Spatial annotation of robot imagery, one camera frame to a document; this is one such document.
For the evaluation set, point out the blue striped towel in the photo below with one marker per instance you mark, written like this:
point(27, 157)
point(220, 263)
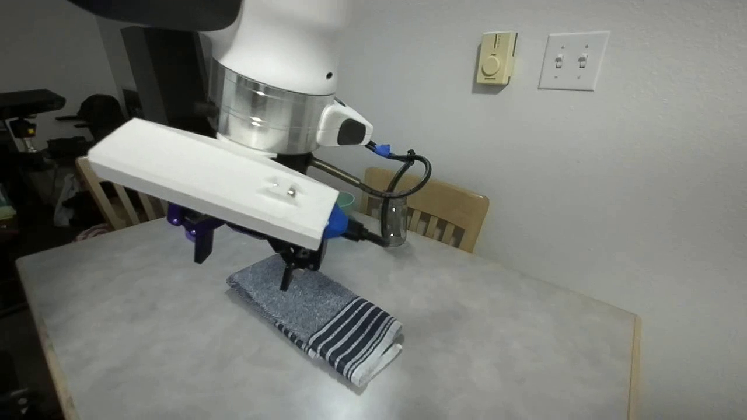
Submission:
point(352, 333)

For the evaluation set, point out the black padded bench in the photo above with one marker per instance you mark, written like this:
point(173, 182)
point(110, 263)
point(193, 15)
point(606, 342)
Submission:
point(31, 100)

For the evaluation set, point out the clear glass jar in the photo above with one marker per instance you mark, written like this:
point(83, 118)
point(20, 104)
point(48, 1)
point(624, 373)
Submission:
point(396, 226)

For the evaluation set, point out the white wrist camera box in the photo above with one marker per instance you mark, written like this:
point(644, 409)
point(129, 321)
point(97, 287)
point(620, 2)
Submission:
point(212, 178)

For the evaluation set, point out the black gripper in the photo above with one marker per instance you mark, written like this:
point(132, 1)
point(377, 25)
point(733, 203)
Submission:
point(234, 226)

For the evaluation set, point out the beige wall dimmer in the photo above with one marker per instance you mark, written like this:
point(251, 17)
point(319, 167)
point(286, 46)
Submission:
point(496, 59)

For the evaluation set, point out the wooden chair slatted back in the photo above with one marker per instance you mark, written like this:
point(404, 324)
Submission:
point(97, 195)

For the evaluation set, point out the black round bag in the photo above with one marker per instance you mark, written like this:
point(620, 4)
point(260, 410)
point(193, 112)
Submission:
point(101, 118)

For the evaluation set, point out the wooden chair cutout back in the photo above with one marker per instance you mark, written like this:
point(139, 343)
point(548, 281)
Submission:
point(457, 205)

